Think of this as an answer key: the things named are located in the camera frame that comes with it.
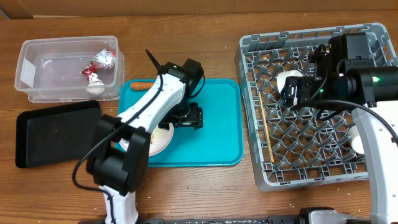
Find rice and meat leftovers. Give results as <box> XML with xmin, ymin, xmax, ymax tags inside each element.
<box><xmin>150</xmin><ymin>128</ymin><xmax>167</xmax><ymax>145</ymax></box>

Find red foil snack wrapper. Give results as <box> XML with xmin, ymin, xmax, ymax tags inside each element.
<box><xmin>81</xmin><ymin>49</ymin><xmax>116</xmax><ymax>77</ymax></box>

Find pink plate with food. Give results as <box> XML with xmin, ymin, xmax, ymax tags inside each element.
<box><xmin>119</xmin><ymin>124</ymin><xmax>174</xmax><ymax>157</ymax></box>

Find teal serving tray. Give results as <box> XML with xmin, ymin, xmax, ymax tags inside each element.
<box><xmin>115</xmin><ymin>78</ymin><xmax>244</xmax><ymax>168</ymax></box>

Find clear plastic bin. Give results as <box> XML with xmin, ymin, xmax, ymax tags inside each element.
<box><xmin>14</xmin><ymin>35</ymin><xmax>124</xmax><ymax>103</ymax></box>

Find black bin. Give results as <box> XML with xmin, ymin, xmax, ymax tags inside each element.
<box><xmin>15</xmin><ymin>100</ymin><xmax>101</xmax><ymax>168</ymax></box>

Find orange carrot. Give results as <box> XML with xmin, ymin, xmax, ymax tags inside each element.
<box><xmin>130</xmin><ymin>82</ymin><xmax>154</xmax><ymax>91</ymax></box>

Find small white cup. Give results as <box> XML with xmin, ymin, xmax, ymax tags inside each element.
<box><xmin>347</xmin><ymin>125</ymin><xmax>364</xmax><ymax>154</ymax></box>

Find white bowl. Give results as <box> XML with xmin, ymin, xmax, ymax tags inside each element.
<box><xmin>276</xmin><ymin>69</ymin><xmax>304</xmax><ymax>94</ymax></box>

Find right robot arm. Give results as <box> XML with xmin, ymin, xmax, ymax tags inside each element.
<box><xmin>279</xmin><ymin>32</ymin><xmax>397</xmax><ymax>223</ymax></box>

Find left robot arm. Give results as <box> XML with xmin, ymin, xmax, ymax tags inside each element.
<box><xmin>86</xmin><ymin>59</ymin><xmax>205</xmax><ymax>223</ymax></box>

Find paper napkin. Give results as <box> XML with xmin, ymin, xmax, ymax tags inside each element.
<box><xmin>86</xmin><ymin>73</ymin><xmax>104</xmax><ymax>95</ymax></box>

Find wooden chopstick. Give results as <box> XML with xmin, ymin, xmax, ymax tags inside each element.
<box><xmin>257</xmin><ymin>90</ymin><xmax>274</xmax><ymax>163</ymax></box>

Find grey dishwasher rack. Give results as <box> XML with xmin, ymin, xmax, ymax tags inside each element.
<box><xmin>236</xmin><ymin>23</ymin><xmax>397</xmax><ymax>191</ymax></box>

